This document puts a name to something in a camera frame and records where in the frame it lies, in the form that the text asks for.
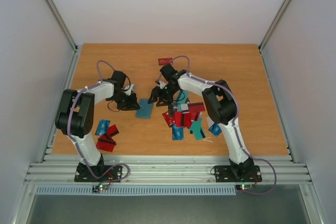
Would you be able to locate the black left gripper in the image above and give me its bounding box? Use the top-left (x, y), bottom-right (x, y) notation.
top-left (111, 91), bottom-right (140, 111)

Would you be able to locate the teal leather card holder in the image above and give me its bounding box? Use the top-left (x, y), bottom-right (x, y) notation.
top-left (135, 99), bottom-right (153, 120)

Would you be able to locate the red card black stripe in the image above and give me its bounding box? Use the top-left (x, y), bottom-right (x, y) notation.
top-left (187, 102), bottom-right (205, 113)

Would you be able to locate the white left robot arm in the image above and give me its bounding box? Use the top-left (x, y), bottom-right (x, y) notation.
top-left (55, 70), bottom-right (140, 181)

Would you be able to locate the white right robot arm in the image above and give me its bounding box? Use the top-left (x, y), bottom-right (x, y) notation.
top-left (148, 63), bottom-right (254, 180)

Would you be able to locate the red card left upper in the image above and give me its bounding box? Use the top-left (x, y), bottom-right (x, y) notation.
top-left (98, 125), bottom-right (119, 141)

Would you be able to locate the red card far table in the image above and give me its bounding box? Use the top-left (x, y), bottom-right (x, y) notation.
top-left (158, 58), bottom-right (173, 66)

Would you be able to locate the blue card left group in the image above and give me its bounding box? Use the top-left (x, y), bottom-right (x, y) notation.
top-left (95, 119), bottom-right (110, 136)

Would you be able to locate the blue card centre bottom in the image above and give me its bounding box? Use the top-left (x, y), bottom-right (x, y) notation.
top-left (172, 127), bottom-right (184, 141)

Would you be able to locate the teal card black stripe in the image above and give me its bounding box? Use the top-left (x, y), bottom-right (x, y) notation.
top-left (189, 118), bottom-right (206, 141)

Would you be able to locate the red card left lower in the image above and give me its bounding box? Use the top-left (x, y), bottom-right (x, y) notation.
top-left (96, 134), bottom-right (117, 152)

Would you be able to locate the blue card right side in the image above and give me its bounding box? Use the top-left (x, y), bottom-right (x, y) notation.
top-left (208, 123), bottom-right (222, 137)

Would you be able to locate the left controller board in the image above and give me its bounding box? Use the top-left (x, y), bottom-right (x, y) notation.
top-left (92, 185), bottom-right (109, 193)

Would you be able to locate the controller board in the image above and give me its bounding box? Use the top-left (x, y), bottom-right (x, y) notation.
top-left (236, 184), bottom-right (256, 191)
top-left (92, 185), bottom-right (109, 193)

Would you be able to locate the right controller board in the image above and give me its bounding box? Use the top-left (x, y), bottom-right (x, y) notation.
top-left (236, 184), bottom-right (256, 191)

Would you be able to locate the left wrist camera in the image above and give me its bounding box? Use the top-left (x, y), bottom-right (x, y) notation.
top-left (123, 84), bottom-right (135, 95)

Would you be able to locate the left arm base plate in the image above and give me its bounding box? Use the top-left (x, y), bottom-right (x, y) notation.
top-left (74, 163), bottom-right (127, 183)

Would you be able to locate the grey slotted cable duct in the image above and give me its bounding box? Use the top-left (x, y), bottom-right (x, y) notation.
top-left (35, 185), bottom-right (236, 196)

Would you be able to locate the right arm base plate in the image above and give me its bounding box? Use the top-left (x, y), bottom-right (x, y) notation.
top-left (211, 165), bottom-right (262, 183)

